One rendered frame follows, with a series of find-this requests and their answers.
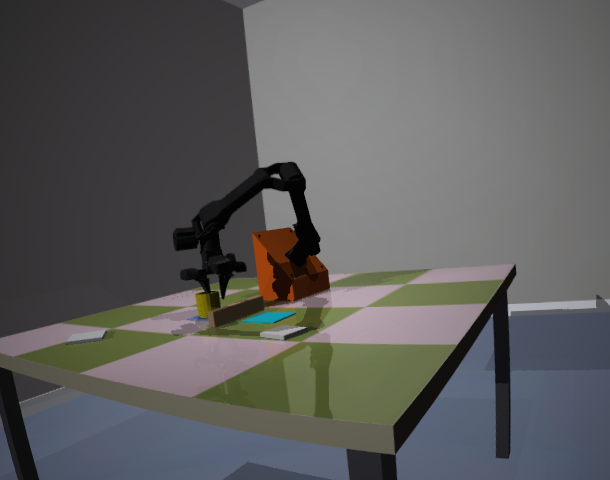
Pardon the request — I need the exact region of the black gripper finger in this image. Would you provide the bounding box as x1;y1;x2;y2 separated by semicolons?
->
218;274;234;299
195;278;211;294

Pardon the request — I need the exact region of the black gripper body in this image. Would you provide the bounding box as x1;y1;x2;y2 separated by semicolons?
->
180;246;246;281

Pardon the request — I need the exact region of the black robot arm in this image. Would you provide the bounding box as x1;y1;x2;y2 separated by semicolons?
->
173;162;321;275

